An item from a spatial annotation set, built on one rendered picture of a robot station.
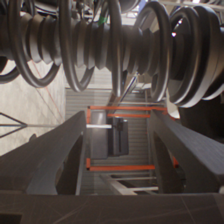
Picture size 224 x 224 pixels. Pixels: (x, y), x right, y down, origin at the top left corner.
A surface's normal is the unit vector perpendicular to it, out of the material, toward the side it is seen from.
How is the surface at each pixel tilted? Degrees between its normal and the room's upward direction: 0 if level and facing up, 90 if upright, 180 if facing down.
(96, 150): 90
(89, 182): 90
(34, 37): 55
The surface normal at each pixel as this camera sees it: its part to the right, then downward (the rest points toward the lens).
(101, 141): 0.13, -0.24
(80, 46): 0.65, 0.39
